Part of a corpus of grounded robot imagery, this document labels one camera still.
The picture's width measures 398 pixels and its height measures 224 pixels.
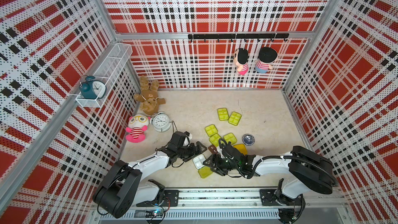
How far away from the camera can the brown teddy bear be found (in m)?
1.02

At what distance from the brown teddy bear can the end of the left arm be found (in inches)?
14.9

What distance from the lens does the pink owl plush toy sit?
905 mm
